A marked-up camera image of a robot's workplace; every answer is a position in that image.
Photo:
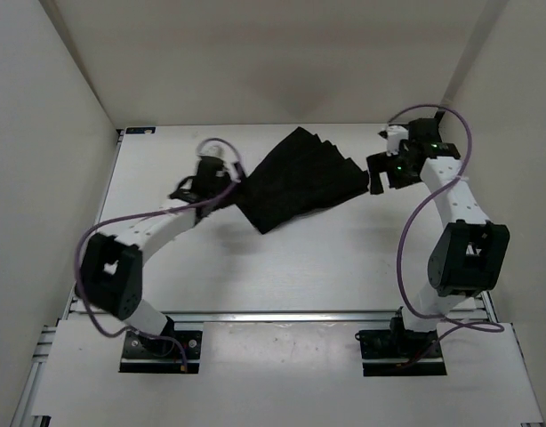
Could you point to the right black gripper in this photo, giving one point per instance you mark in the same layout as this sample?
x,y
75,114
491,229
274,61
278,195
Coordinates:
x,y
381,163

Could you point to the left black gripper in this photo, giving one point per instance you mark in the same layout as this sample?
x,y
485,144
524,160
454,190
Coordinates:
x,y
228,180

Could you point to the black pleated skirt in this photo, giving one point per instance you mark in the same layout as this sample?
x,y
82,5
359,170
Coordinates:
x,y
301,175

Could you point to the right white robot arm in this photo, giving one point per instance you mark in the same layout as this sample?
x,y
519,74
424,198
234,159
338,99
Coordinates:
x,y
467,259

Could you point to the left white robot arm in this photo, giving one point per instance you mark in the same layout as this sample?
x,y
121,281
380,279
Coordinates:
x,y
111,255

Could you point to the left blue corner label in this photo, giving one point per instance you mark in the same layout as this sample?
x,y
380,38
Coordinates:
x,y
140,130

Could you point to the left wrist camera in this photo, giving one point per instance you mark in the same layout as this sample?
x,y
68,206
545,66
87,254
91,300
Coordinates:
x,y
214,150

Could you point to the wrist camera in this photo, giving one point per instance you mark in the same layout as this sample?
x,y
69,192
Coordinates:
x,y
419,131
214,150

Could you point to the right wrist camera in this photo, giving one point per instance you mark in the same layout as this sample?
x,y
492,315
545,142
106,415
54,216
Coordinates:
x,y
419,131

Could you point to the right aluminium side rail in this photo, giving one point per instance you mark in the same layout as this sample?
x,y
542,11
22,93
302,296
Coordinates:
x,y
439,116

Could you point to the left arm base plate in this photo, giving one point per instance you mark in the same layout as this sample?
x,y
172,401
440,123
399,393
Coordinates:
x,y
141,357

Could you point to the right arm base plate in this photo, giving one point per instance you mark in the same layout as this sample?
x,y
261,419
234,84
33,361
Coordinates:
x,y
396,351

